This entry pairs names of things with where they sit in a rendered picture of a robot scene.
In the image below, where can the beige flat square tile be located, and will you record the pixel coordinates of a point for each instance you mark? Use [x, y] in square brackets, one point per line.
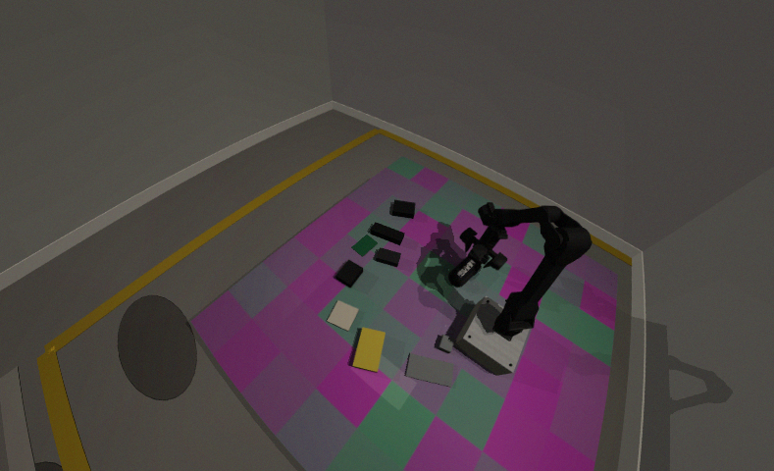
[343, 315]

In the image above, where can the yellow rectangular block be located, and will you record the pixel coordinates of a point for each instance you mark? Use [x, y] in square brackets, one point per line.
[369, 349]

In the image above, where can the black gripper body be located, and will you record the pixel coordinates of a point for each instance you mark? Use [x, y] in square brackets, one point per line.
[498, 259]

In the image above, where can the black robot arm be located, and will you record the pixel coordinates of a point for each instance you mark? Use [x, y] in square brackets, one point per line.
[562, 246]

